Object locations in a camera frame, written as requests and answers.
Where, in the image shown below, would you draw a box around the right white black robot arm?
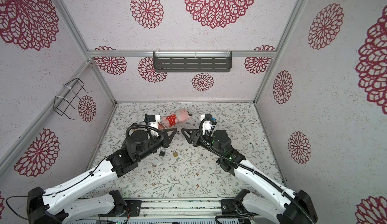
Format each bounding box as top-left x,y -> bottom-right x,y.
181,115 -> 318,224

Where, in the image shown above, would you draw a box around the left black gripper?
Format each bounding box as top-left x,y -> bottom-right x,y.
136,128 -> 177,162

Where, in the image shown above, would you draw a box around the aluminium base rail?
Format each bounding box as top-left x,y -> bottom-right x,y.
60,196 -> 309,224

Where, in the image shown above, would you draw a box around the grey wall shelf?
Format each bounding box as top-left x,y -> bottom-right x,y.
153,51 -> 232,73

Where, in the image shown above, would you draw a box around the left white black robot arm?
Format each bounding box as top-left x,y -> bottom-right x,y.
25,123 -> 177,224

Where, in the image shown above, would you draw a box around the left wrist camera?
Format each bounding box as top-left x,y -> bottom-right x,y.
144,114 -> 160,129

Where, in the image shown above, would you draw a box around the black wire wall rack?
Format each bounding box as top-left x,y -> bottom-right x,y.
52,78 -> 92,120

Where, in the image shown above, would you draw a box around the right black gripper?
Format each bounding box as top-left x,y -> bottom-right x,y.
183,128 -> 224,159

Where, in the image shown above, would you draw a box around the red playing card box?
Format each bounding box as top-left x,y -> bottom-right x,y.
158,123 -> 166,130

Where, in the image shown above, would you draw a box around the pink plush pig toy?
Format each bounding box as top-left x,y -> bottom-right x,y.
161,109 -> 192,127

